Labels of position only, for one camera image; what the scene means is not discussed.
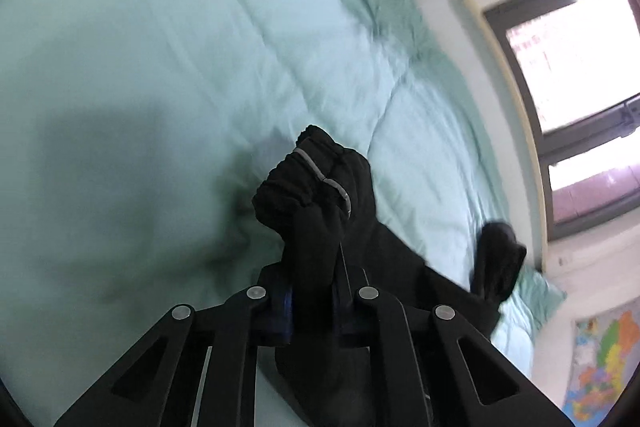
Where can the colourful map wall poster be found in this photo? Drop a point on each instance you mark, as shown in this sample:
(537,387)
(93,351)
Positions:
(600,357)

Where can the dark framed window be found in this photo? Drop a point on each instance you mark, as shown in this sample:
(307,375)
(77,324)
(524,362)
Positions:
(575,57)

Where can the black pants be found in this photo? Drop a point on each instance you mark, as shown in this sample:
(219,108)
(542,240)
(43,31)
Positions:
(320,207)

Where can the white wall outlet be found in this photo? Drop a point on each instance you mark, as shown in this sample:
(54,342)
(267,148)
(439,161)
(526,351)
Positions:
(565,262)

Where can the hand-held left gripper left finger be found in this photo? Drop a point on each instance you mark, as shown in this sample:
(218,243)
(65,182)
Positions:
(285,307)

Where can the beige window sill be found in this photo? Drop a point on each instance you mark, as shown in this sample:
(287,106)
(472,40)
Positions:
(500,82)

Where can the light green quilt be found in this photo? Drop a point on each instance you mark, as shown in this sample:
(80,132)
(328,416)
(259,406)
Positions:
(200,57)

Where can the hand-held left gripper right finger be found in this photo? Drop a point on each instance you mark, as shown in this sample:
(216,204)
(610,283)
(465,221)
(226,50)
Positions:
(350,299)

